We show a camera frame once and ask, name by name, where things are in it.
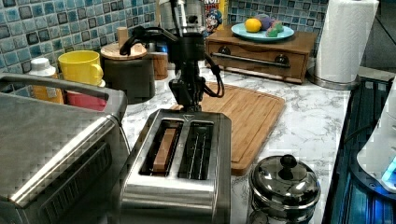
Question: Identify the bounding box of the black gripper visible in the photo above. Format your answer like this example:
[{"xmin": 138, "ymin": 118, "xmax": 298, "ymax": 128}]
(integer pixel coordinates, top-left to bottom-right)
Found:
[{"xmin": 169, "ymin": 61, "xmax": 205, "ymax": 112}]

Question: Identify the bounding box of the stainless steel two-slot toaster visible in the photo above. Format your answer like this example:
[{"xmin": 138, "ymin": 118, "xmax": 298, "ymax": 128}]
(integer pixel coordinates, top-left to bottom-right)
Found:
[{"xmin": 113, "ymin": 109, "xmax": 232, "ymax": 224}]

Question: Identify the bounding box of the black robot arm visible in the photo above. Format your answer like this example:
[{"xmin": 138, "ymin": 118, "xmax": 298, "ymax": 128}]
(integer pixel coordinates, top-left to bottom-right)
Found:
[{"xmin": 159, "ymin": 0, "xmax": 205, "ymax": 112}]

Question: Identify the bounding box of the stainless steel toaster oven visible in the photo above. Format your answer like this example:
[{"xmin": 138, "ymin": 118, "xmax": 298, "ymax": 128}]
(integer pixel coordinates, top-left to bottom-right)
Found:
[{"xmin": 0, "ymin": 73, "xmax": 130, "ymax": 224}]

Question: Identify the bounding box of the small wooden canister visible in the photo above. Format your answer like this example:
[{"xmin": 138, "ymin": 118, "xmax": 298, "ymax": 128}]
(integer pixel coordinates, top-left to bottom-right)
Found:
[{"xmin": 149, "ymin": 52, "xmax": 168, "ymax": 80}]

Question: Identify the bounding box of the dark canister with wooden lid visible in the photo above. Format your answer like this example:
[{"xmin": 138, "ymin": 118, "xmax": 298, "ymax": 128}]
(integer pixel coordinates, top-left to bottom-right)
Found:
[{"xmin": 100, "ymin": 27, "xmax": 155, "ymax": 105}]

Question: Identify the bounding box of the bamboo cutting board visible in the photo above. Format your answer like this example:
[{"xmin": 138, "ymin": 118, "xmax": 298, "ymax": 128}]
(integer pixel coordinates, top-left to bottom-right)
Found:
[{"xmin": 170, "ymin": 81, "xmax": 287, "ymax": 176}]

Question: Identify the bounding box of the light blue plate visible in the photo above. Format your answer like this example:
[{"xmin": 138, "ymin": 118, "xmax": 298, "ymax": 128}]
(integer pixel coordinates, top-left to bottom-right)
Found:
[{"xmin": 231, "ymin": 23, "xmax": 294, "ymax": 42}]

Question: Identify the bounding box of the cereal box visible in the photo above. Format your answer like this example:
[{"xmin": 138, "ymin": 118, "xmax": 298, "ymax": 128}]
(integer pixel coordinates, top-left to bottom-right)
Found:
[{"xmin": 205, "ymin": 0, "xmax": 228, "ymax": 35}]

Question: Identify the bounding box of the slice of toast bread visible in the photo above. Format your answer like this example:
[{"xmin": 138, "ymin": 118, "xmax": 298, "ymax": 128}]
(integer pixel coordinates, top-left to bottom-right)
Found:
[{"xmin": 152, "ymin": 128, "xmax": 177, "ymax": 173}]

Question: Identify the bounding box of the yellow toy lemon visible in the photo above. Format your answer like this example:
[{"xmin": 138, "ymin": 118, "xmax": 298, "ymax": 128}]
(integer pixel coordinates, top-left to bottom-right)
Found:
[{"xmin": 245, "ymin": 18, "xmax": 262, "ymax": 33}]

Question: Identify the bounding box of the wooden bread box drawer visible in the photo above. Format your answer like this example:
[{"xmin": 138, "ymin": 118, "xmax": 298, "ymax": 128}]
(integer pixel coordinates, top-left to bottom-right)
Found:
[{"xmin": 205, "ymin": 28, "xmax": 317, "ymax": 84}]

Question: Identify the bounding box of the purple toy fruit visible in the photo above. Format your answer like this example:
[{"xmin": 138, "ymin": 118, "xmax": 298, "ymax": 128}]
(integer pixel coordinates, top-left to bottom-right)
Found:
[{"xmin": 255, "ymin": 14, "xmax": 272, "ymax": 31}]

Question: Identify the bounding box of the yellow mug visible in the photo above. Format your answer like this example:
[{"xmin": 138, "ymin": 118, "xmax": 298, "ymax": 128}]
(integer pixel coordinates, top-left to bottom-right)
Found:
[{"xmin": 58, "ymin": 50, "xmax": 104, "ymax": 86}]

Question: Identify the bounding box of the green pink toy fruit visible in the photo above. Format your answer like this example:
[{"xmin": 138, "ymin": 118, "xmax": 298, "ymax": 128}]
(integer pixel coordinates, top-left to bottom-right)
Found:
[{"xmin": 266, "ymin": 21, "xmax": 284, "ymax": 37}]

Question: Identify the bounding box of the pink red mug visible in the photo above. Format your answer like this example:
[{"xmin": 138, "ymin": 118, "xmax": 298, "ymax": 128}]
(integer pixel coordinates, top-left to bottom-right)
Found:
[{"xmin": 66, "ymin": 91, "xmax": 106, "ymax": 111}]

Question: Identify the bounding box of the steel pot with lid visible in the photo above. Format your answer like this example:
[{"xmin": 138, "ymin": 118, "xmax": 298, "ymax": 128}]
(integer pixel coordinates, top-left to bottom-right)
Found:
[{"xmin": 247, "ymin": 154, "xmax": 321, "ymax": 224}]

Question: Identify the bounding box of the white paper towel roll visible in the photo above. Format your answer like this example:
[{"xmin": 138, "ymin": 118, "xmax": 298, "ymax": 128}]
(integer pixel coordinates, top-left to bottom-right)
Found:
[{"xmin": 307, "ymin": 0, "xmax": 379, "ymax": 91}]

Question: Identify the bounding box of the black stovetop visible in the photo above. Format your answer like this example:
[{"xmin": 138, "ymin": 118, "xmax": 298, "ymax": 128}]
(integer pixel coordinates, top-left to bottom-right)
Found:
[{"xmin": 322, "ymin": 77, "xmax": 396, "ymax": 224}]

